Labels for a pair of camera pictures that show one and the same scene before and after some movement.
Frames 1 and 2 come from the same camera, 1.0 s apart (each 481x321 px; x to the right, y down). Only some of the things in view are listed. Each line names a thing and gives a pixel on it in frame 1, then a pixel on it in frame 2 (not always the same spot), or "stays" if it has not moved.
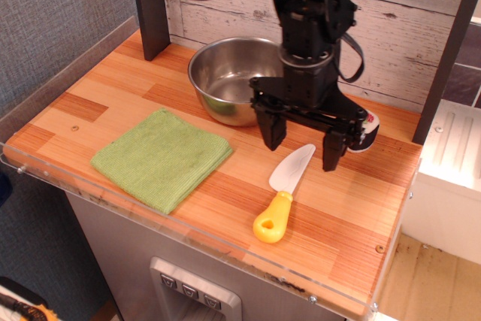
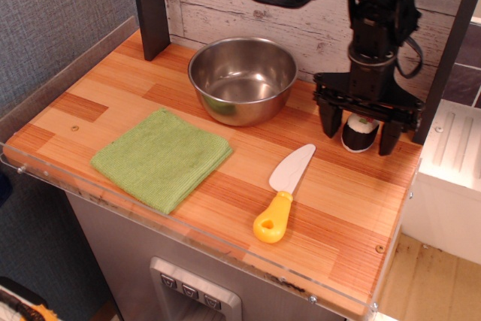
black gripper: (309, 94) to (373, 89)
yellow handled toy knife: (270, 225) stays
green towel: (160, 158) stays
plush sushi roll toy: (369, 133) stays
